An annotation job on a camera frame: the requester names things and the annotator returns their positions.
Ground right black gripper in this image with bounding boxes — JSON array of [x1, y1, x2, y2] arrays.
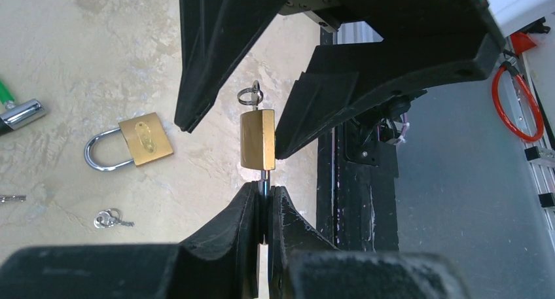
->
[[275, 0, 505, 160]]

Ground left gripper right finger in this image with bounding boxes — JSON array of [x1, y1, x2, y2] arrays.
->
[[268, 186, 471, 298]]

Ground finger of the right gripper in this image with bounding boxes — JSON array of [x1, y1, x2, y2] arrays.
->
[[174, 0, 287, 133]]

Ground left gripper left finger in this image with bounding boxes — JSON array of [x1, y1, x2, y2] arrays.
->
[[1, 182, 259, 298]]

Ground small padlock key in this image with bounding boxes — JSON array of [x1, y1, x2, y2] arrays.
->
[[236, 80, 264, 111]]

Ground small brass padlock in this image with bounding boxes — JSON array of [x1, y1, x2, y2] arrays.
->
[[240, 109, 276, 244]]

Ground large brass padlock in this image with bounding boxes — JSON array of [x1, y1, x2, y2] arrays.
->
[[84, 113, 174, 172]]

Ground green cable lock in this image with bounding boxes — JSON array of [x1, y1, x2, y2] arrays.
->
[[1, 82, 47, 136]]

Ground cable lock keys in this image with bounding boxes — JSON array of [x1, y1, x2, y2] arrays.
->
[[0, 196, 26, 204]]

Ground large padlock key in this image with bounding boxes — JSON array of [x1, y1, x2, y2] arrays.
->
[[93, 209, 135, 229]]

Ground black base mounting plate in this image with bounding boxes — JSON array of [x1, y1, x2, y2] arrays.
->
[[316, 90, 426, 252]]

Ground orange cable loop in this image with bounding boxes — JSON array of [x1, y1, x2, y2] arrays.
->
[[491, 63, 545, 143]]

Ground aluminium frame rail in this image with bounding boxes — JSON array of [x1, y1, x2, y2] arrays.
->
[[336, 22, 555, 211]]

